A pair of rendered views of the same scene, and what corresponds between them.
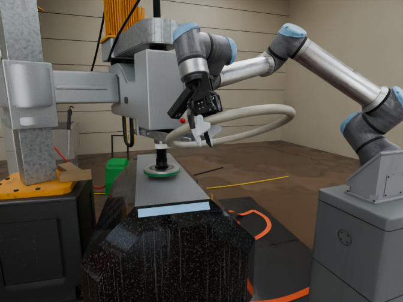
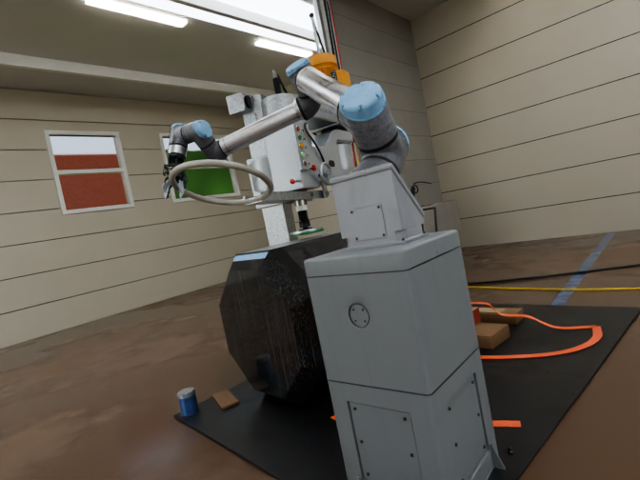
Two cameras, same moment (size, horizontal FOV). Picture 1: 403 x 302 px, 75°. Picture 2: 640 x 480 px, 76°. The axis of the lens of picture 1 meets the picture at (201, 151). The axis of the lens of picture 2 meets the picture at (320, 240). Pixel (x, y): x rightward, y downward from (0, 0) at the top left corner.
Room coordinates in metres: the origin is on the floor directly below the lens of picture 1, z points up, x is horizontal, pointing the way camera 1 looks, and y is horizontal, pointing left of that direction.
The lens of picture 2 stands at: (0.45, -2.07, 0.98)
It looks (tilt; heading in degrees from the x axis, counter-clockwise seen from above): 3 degrees down; 63
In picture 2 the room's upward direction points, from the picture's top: 11 degrees counter-clockwise
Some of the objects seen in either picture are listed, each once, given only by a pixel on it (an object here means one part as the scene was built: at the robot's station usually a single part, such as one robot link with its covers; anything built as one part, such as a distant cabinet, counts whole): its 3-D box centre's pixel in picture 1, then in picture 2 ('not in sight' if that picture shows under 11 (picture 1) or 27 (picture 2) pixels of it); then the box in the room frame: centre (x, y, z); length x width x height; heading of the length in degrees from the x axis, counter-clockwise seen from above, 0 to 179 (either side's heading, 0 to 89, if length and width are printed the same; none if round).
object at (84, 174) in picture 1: (75, 175); not in sight; (1.78, 0.88, 0.81); 0.20 x 0.10 x 0.05; 112
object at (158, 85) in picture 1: (154, 93); (298, 160); (1.63, 0.28, 1.37); 0.36 x 0.22 x 0.45; 32
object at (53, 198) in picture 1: (45, 233); not in sight; (1.77, 1.14, 0.37); 0.66 x 0.66 x 0.74; 14
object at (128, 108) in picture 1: (139, 96); (325, 163); (1.90, 0.44, 1.35); 0.74 x 0.23 x 0.49; 32
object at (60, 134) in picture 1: (57, 150); (423, 236); (4.41, 2.45, 0.43); 1.30 x 0.62 x 0.86; 21
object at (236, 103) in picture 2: not in sight; (239, 104); (1.62, 1.11, 2.00); 0.20 x 0.18 x 0.15; 104
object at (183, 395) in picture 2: not in sight; (188, 401); (0.70, 0.45, 0.08); 0.10 x 0.10 x 0.13
